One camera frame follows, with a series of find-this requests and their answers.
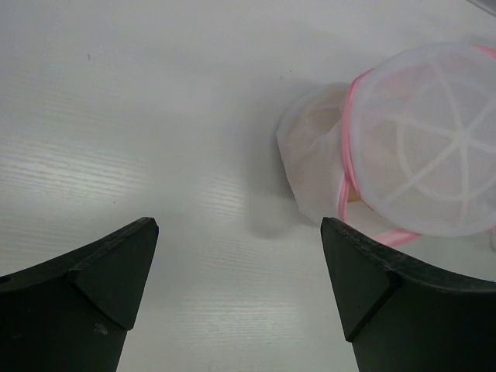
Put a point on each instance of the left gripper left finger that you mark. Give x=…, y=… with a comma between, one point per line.
x=73, y=312

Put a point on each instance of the beige bra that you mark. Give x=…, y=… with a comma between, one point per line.
x=352, y=195

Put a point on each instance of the white mesh laundry bag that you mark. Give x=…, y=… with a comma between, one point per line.
x=414, y=137

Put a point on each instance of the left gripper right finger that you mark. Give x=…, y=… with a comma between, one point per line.
x=402, y=314

